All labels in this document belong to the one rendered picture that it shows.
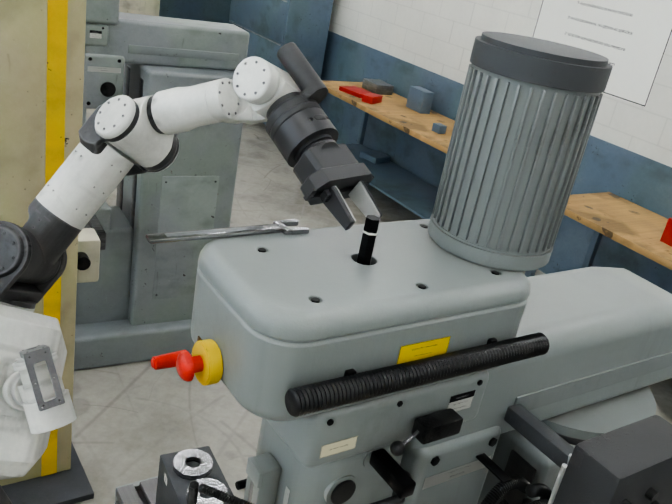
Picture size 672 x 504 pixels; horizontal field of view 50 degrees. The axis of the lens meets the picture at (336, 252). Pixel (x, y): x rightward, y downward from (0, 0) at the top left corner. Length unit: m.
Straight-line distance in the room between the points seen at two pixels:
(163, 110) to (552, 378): 0.80
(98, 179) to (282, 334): 0.51
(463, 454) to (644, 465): 0.30
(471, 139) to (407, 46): 6.51
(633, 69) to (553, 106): 4.77
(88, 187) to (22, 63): 1.35
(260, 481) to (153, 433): 2.50
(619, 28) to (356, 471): 5.08
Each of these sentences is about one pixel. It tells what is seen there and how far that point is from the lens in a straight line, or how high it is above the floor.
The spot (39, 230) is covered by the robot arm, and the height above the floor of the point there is 1.79.
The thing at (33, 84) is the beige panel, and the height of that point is 1.68.
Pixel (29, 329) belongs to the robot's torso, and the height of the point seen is 1.65.
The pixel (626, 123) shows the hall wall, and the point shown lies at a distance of 5.82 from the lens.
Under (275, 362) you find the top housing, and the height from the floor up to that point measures 1.83.
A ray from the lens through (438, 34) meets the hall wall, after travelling 7.25.
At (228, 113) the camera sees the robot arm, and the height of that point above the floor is 2.02.
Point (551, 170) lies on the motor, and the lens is 1.09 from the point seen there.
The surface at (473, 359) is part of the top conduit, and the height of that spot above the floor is 1.80.
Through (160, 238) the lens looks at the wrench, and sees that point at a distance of 1.00.
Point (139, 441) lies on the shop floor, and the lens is 3.60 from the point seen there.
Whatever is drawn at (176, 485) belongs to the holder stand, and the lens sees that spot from 1.71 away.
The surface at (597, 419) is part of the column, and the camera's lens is 1.50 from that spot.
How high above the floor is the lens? 2.32
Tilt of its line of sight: 24 degrees down
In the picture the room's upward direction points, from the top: 11 degrees clockwise
